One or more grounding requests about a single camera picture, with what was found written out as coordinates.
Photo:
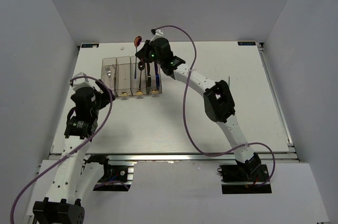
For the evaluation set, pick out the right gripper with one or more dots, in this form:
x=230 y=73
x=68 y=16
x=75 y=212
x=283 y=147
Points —
x=142 y=54

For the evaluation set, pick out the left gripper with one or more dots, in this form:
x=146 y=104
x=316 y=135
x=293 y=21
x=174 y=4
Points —
x=103 y=100

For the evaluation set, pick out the black spoon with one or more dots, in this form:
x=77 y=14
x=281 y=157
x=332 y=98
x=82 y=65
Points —
x=141 y=68

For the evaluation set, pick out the iridescent rainbow spoon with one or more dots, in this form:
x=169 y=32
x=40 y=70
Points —
x=137 y=42

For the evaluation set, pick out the fork with pink handle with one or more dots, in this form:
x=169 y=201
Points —
x=109 y=75

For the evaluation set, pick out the black knife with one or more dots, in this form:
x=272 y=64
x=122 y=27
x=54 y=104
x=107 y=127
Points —
x=149 y=78

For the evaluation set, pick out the iridescent blue knife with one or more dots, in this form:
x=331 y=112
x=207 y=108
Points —
x=156 y=76

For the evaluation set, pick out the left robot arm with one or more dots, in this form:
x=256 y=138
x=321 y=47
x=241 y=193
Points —
x=72 y=183

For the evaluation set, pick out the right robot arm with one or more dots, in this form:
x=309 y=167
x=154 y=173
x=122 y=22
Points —
x=218 y=101

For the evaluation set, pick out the smoky clear container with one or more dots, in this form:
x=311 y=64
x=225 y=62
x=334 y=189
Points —
x=153 y=85
x=123 y=76
x=104 y=78
x=135 y=82

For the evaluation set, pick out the blue label sticker left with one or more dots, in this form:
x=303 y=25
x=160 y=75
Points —
x=89 y=45

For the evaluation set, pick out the blue label sticker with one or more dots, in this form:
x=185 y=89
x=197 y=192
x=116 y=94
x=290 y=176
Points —
x=89 y=45
x=246 y=43

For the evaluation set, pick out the blue label sticker right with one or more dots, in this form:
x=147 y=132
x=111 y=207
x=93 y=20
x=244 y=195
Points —
x=246 y=43

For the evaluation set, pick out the white front panel board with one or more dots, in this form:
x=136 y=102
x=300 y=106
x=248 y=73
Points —
x=190 y=192

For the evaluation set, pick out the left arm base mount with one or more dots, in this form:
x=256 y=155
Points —
x=115 y=176

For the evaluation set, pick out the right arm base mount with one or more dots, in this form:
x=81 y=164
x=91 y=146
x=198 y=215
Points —
x=236 y=181

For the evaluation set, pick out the aluminium table edge rail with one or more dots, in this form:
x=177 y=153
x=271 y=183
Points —
x=289 y=156

